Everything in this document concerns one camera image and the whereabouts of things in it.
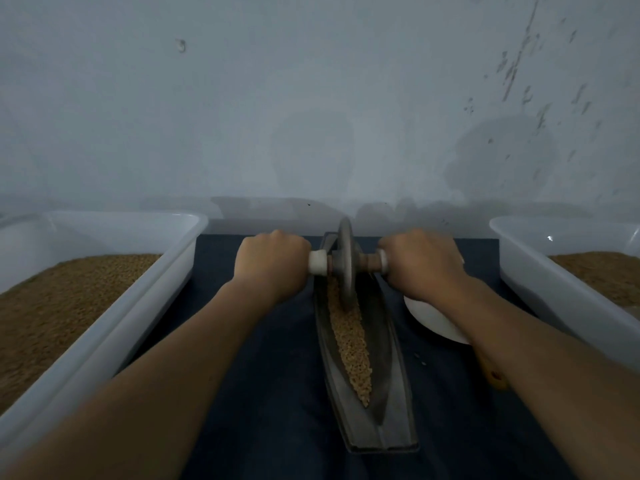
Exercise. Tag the person's right forearm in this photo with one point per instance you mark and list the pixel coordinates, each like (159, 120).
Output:
(555, 380)

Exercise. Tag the dark blue tablecloth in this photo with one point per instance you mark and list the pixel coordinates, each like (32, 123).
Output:
(270, 415)

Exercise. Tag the person's left forearm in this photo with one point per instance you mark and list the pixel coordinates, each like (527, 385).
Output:
(130, 390)

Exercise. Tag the person's right hand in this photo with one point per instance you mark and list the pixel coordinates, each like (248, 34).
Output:
(422, 263)

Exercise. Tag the white round plate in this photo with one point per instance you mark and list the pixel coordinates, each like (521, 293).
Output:
(432, 320)

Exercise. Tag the white plastic tray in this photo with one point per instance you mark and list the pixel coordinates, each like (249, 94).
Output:
(130, 305)
(550, 295)

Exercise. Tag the boat-shaped metal grinding trough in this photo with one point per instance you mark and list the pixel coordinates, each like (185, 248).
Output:
(395, 415)

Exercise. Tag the person's left hand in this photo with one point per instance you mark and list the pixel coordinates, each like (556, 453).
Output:
(270, 263)

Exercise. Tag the small ground grain portion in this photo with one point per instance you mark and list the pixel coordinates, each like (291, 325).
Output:
(352, 345)

